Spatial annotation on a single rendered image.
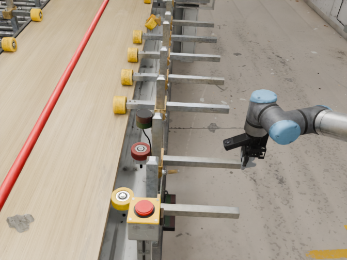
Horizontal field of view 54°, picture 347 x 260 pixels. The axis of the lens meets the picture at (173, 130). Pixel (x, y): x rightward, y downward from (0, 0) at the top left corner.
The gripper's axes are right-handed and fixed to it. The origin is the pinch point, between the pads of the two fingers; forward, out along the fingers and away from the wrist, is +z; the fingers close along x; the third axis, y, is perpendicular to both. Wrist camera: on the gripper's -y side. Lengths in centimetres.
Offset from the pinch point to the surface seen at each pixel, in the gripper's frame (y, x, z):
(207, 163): -14.4, -1.5, -2.9
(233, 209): -6.6, -24.6, -3.1
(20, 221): -76, -38, -9
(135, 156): -43.8, -3.6, -6.8
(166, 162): -31.3, -1.5, -2.3
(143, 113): -40.2, -4.2, -28.4
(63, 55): -94, 78, -7
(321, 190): 81, 65, 83
